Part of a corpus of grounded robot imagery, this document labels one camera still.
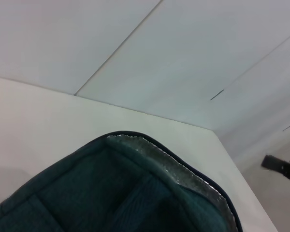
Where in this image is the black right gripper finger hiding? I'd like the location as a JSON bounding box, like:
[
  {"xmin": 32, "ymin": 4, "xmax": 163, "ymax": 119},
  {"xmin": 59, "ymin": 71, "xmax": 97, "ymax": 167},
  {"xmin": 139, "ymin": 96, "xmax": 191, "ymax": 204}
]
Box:
[{"xmin": 261, "ymin": 154, "xmax": 290, "ymax": 187}]

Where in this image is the teal insulated lunch bag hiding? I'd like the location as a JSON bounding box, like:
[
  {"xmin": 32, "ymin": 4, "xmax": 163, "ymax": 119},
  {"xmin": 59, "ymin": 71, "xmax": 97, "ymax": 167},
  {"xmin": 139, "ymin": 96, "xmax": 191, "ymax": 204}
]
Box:
[{"xmin": 0, "ymin": 131, "xmax": 244, "ymax": 232}]

